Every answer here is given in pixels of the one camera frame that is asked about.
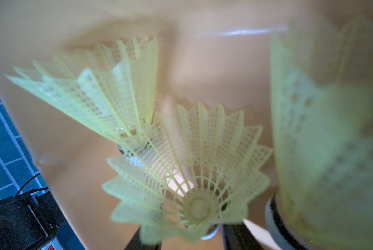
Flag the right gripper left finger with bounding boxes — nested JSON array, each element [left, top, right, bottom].
[[123, 226, 162, 250]]

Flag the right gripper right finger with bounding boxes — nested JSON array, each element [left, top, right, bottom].
[[222, 224, 264, 250]]

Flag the yellow shuttlecock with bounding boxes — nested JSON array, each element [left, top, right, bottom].
[[266, 16, 373, 250], [102, 103, 273, 245], [9, 36, 159, 143]]

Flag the yellow shuttlecock bottom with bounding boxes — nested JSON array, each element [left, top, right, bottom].
[[266, 16, 373, 250]]

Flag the yellow plastic storage box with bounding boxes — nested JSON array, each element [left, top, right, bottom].
[[0, 1, 373, 250]]

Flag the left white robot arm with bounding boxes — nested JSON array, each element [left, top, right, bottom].
[[0, 181, 66, 250]]

